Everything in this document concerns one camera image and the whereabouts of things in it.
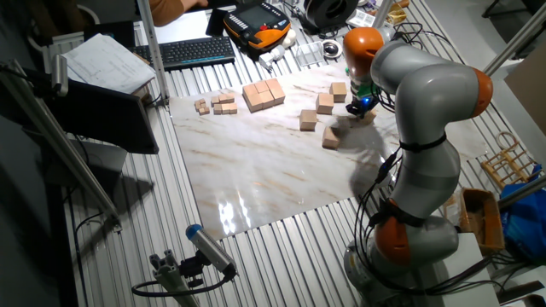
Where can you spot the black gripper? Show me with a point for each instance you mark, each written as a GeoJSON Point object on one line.
{"type": "Point", "coordinates": [362, 106]}

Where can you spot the large wooden cube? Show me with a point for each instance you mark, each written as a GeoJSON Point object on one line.
{"type": "Point", "coordinates": [324, 103]}
{"type": "Point", "coordinates": [369, 118]}
{"type": "Point", "coordinates": [338, 91]}
{"type": "Point", "coordinates": [308, 119]}
{"type": "Point", "coordinates": [330, 137]}

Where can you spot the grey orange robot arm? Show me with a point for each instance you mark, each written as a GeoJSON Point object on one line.
{"type": "Point", "coordinates": [426, 94]}

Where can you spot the white paper stack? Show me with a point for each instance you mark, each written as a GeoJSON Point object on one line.
{"type": "Point", "coordinates": [106, 64]}

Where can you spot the bare person hand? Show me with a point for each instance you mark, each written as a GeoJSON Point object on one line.
{"type": "Point", "coordinates": [195, 4]}

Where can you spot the round metal tin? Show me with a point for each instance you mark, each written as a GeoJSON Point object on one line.
{"type": "Point", "coordinates": [332, 49]}

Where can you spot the clear plastic box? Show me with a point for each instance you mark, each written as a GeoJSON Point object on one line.
{"type": "Point", "coordinates": [309, 53]}

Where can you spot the medium wooden cube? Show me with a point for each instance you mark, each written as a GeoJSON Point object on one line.
{"type": "Point", "coordinates": [272, 83]}
{"type": "Point", "coordinates": [267, 99]}
{"type": "Point", "coordinates": [249, 90]}
{"type": "Point", "coordinates": [255, 102]}
{"type": "Point", "coordinates": [278, 95]}
{"type": "Point", "coordinates": [261, 86]}

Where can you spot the white control box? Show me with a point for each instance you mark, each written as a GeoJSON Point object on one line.
{"type": "Point", "coordinates": [361, 18]}

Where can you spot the white egg shaped object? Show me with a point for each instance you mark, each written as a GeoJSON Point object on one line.
{"type": "Point", "coordinates": [290, 39]}

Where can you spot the gold foil bag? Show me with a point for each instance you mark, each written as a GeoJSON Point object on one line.
{"type": "Point", "coordinates": [396, 13]}

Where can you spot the black round spool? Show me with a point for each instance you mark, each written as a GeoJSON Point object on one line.
{"type": "Point", "coordinates": [330, 13]}

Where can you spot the white power adapter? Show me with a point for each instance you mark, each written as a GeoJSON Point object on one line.
{"type": "Point", "coordinates": [271, 59]}

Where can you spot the white marble pattern mat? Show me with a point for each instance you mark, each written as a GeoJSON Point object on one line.
{"type": "Point", "coordinates": [264, 170]}

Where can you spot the small wooden cube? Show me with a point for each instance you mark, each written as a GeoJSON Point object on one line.
{"type": "Point", "coordinates": [233, 107]}
{"type": "Point", "coordinates": [225, 108]}
{"type": "Point", "coordinates": [230, 97]}
{"type": "Point", "coordinates": [222, 98]}
{"type": "Point", "coordinates": [215, 100]}
{"type": "Point", "coordinates": [217, 109]}

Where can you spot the black orange teach pendant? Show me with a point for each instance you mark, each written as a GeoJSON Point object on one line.
{"type": "Point", "coordinates": [256, 25]}

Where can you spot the wooden rack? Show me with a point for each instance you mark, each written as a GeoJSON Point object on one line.
{"type": "Point", "coordinates": [507, 164]}

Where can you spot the brown cardboard box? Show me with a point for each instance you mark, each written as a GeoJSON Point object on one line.
{"type": "Point", "coordinates": [482, 213]}

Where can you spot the brown cardboard board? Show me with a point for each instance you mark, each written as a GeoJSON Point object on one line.
{"type": "Point", "coordinates": [531, 94]}

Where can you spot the black smartphone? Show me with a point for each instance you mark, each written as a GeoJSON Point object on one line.
{"type": "Point", "coordinates": [216, 22]}

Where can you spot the black computer keyboard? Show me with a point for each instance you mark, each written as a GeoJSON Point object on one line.
{"type": "Point", "coordinates": [192, 52]}

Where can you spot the blue bag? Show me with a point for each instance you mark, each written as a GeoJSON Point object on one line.
{"type": "Point", "coordinates": [526, 226]}

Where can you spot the black monitor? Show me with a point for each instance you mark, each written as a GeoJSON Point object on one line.
{"type": "Point", "coordinates": [102, 117]}

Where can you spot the black box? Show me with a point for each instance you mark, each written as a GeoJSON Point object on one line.
{"type": "Point", "coordinates": [111, 33]}

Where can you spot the green gripper mount plate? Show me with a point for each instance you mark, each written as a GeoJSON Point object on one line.
{"type": "Point", "coordinates": [366, 91]}

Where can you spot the aluminium profile post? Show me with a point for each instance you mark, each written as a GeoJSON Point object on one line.
{"type": "Point", "coordinates": [381, 15]}
{"type": "Point", "coordinates": [516, 40]}
{"type": "Point", "coordinates": [64, 149]}
{"type": "Point", "coordinates": [150, 47]}
{"type": "Point", "coordinates": [522, 192]}

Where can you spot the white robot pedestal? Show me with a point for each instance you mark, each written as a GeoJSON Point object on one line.
{"type": "Point", "coordinates": [465, 277]}

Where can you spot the silver camera with blue end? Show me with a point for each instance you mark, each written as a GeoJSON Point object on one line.
{"type": "Point", "coordinates": [209, 249]}

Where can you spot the black camera bracket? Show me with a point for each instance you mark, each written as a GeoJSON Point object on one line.
{"type": "Point", "coordinates": [192, 268]}

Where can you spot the short aluminium profile mount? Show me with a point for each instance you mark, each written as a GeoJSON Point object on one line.
{"type": "Point", "coordinates": [170, 281]}

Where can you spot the silver depth camera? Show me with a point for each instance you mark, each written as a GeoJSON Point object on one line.
{"type": "Point", "coordinates": [59, 74]}

